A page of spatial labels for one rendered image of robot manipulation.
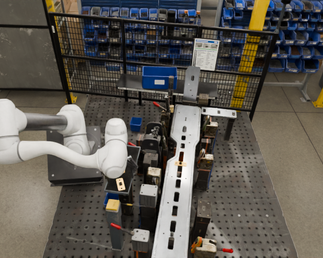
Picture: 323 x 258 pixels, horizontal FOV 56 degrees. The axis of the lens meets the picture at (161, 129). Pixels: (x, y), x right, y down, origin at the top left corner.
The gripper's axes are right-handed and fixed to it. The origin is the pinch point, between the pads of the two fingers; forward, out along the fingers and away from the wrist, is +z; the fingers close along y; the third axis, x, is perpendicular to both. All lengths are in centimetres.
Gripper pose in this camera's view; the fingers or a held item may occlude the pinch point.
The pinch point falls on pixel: (120, 177)
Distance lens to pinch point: 172.4
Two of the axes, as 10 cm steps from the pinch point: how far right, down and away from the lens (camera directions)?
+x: -2.9, -6.5, 7.0
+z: -0.3, 7.4, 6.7
